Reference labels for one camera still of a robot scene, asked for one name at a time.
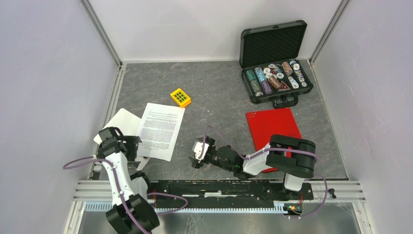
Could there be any printed paper sheet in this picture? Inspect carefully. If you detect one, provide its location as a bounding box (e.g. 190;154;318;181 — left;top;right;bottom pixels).
136;103;185;162

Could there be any red folder with black inside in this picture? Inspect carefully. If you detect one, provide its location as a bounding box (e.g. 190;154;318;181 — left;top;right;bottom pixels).
243;108;301;176

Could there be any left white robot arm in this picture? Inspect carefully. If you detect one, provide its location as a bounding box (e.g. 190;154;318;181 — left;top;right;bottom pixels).
96;127;159;234

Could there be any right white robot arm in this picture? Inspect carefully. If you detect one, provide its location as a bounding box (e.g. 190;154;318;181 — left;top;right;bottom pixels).
189;135;319;199

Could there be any yellow green toy block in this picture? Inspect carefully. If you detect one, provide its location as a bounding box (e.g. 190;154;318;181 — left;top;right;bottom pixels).
170;88;191;108

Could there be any black poker chip case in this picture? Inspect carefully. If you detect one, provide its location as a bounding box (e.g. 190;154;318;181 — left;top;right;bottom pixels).
239;20;314;109

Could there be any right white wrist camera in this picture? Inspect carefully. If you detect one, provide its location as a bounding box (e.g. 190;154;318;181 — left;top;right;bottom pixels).
192;141;209;161

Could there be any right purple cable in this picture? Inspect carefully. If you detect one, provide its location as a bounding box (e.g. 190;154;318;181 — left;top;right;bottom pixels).
198;126;329;219

